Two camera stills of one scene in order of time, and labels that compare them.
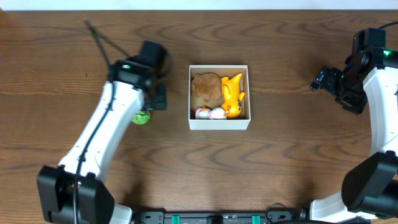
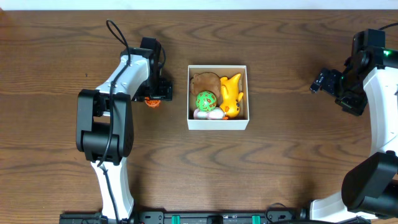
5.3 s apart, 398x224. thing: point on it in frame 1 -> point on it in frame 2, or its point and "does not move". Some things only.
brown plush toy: (208, 89) does not move
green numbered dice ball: (142, 117) -> (205, 101)
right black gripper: (354, 105) does not move
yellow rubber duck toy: (232, 95) does not move
